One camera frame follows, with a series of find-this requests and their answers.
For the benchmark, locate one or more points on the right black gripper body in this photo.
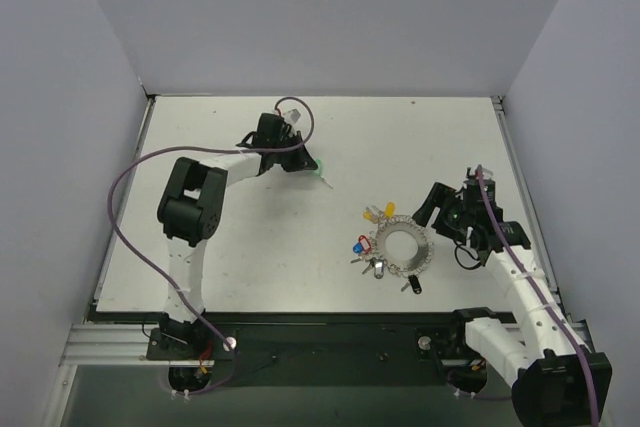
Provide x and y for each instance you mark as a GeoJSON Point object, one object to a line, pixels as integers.
{"type": "Point", "coordinates": [445, 214]}

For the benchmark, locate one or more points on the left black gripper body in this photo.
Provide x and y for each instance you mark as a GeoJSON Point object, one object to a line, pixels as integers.
{"type": "Point", "coordinates": [292, 156]}

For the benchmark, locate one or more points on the green tagged key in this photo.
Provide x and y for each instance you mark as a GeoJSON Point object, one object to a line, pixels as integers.
{"type": "Point", "coordinates": [319, 173]}

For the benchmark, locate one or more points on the yellow tagged key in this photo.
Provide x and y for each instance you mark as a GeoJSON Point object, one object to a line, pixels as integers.
{"type": "Point", "coordinates": [376, 215]}

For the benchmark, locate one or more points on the silver round keyring disc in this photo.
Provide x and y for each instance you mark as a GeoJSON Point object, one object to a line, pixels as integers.
{"type": "Point", "coordinates": [402, 245]}

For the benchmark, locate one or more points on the black tagged key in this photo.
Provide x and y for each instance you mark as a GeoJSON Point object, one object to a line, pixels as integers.
{"type": "Point", "coordinates": [413, 284]}

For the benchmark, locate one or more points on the red tagged key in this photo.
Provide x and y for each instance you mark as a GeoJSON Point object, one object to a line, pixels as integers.
{"type": "Point", "coordinates": [365, 242]}

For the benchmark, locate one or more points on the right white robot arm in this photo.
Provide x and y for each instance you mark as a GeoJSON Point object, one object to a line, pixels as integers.
{"type": "Point", "coordinates": [554, 377]}

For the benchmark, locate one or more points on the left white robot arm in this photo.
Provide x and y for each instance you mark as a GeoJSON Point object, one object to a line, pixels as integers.
{"type": "Point", "coordinates": [191, 207]}

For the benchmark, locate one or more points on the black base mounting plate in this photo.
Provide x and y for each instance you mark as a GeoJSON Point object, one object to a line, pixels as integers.
{"type": "Point", "coordinates": [372, 350]}

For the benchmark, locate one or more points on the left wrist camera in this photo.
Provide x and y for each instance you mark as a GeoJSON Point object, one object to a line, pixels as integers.
{"type": "Point", "coordinates": [292, 116]}

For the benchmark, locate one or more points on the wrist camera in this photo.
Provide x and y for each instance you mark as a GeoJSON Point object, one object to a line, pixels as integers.
{"type": "Point", "coordinates": [292, 116]}
{"type": "Point", "coordinates": [479, 172]}

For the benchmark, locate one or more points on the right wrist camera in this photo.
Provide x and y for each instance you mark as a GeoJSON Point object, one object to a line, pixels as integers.
{"type": "Point", "coordinates": [479, 172]}

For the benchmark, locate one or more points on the aluminium front rail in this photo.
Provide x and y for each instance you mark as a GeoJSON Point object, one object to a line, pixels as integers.
{"type": "Point", "coordinates": [105, 345]}

